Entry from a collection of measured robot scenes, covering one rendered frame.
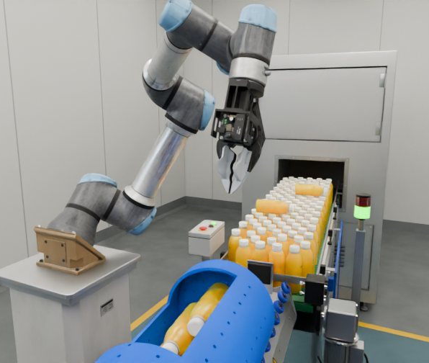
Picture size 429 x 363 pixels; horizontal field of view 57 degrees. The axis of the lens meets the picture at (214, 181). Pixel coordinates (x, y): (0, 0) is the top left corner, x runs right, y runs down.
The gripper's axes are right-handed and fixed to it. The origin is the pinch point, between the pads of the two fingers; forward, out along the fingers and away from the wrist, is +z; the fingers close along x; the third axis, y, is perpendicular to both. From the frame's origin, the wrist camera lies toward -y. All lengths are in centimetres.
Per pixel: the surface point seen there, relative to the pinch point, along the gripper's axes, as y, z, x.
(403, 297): -312, 55, 63
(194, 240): -83, 21, -41
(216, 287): -24.3, 25.2, -7.8
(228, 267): -23.2, 19.2, -5.2
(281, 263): -85, 23, -3
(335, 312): -89, 37, 19
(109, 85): -299, -109, -277
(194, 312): -13.1, 29.6, -8.1
